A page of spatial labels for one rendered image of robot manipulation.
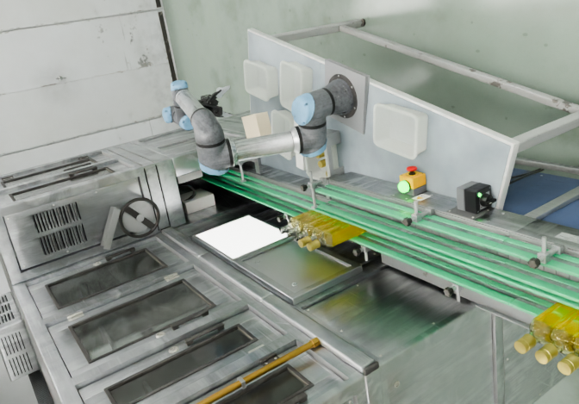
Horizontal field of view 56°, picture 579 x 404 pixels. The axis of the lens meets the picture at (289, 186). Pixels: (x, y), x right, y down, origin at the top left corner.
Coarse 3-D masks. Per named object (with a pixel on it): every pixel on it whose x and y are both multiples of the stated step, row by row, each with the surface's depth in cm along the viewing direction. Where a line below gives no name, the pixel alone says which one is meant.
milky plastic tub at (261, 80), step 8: (248, 64) 277; (256, 64) 266; (264, 64) 270; (248, 72) 279; (256, 72) 281; (264, 72) 276; (272, 72) 263; (248, 80) 280; (256, 80) 283; (264, 80) 278; (272, 80) 265; (248, 88) 282; (256, 88) 283; (264, 88) 280; (272, 88) 267; (264, 96) 271; (272, 96) 269
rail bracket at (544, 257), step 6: (552, 246) 149; (558, 246) 148; (564, 246) 148; (540, 252) 146; (546, 252) 145; (552, 252) 147; (558, 252) 148; (534, 258) 143; (540, 258) 144; (546, 258) 144; (534, 264) 143
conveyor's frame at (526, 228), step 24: (264, 168) 298; (360, 192) 218; (384, 192) 209; (432, 192) 201; (456, 216) 179; (480, 216) 175; (504, 216) 172; (528, 240) 158; (552, 240) 153; (576, 240) 151
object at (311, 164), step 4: (308, 160) 252; (312, 160) 253; (316, 160) 254; (308, 164) 252; (312, 164) 253; (316, 164) 254; (328, 164) 238; (308, 168) 253; (312, 168) 254; (316, 168) 255; (320, 168) 256; (324, 168) 253; (328, 168) 239; (308, 172) 253; (312, 172) 254; (316, 172) 254; (320, 172) 253; (324, 172) 252; (328, 172) 239; (308, 176) 253; (312, 176) 251; (316, 176) 250; (320, 176) 249; (324, 176) 248; (328, 176) 240
